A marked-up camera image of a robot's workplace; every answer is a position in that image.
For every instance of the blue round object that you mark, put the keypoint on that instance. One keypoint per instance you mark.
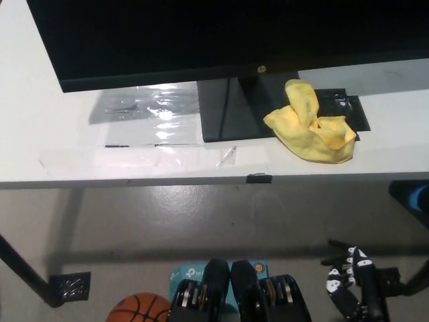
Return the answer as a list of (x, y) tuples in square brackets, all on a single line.
[(419, 199)]

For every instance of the clear glossy tape patch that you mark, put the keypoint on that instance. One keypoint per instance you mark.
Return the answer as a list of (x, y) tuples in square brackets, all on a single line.
[(154, 110)]

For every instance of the orange basketball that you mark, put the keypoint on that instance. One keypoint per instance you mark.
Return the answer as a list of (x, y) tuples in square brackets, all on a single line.
[(139, 310)]

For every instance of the teal TP-Link box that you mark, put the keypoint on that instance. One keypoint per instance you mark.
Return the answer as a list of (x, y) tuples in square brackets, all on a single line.
[(189, 271)]

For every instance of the yellow microfibre cloth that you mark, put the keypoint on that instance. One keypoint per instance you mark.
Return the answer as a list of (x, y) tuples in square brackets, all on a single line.
[(301, 134)]

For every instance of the black floor tape square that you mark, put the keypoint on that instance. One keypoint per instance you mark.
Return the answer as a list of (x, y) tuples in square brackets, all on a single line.
[(388, 280), (70, 285)]

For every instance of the black desk leg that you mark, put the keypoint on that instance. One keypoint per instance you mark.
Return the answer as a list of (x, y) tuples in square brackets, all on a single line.
[(23, 268), (420, 276)]

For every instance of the black HP monitor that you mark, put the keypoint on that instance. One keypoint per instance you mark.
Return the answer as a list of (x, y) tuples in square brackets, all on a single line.
[(167, 33)]

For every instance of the black tape patch on desk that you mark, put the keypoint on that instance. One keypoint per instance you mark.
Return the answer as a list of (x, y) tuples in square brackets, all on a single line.
[(338, 104)]

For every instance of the small black tape piece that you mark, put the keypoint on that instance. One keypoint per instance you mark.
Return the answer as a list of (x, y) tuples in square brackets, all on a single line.
[(259, 178)]

